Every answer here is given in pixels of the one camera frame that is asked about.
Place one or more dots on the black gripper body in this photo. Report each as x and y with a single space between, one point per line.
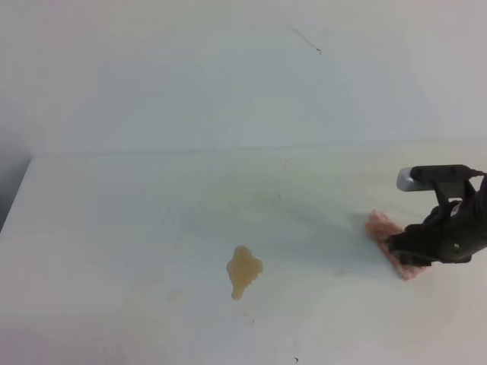
456 228

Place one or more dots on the pink striped rag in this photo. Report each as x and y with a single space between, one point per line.
380 228

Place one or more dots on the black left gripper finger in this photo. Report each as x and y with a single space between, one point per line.
407 237

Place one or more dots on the tan coffee stain puddle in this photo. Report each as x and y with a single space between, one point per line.
243 269

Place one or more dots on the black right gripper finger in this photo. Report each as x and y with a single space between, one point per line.
419 259

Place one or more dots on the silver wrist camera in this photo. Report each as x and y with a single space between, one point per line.
406 183

